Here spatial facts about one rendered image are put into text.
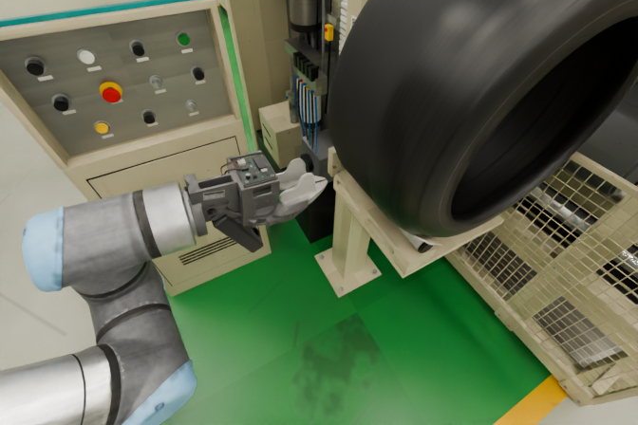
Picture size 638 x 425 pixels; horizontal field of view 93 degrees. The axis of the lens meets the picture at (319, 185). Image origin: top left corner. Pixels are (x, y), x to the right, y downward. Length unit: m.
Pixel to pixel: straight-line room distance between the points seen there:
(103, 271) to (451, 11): 0.52
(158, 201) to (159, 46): 0.67
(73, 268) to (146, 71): 0.72
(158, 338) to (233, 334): 1.18
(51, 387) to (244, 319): 1.28
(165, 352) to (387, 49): 0.49
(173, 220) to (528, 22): 0.46
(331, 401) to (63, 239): 1.28
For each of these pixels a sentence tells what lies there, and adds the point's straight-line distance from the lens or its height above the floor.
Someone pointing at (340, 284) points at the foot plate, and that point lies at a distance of 1.66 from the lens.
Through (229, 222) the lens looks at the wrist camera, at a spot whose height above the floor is 1.16.
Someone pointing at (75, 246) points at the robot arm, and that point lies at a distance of 0.42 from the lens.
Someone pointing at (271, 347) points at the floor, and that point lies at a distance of 1.58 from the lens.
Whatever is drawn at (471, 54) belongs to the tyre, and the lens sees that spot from 0.42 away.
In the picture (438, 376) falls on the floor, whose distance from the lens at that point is 1.62.
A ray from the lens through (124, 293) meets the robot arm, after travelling 0.49.
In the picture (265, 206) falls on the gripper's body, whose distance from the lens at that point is 0.44.
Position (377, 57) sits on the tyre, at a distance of 0.49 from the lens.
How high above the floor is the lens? 1.51
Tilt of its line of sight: 47 degrees down
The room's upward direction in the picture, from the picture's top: straight up
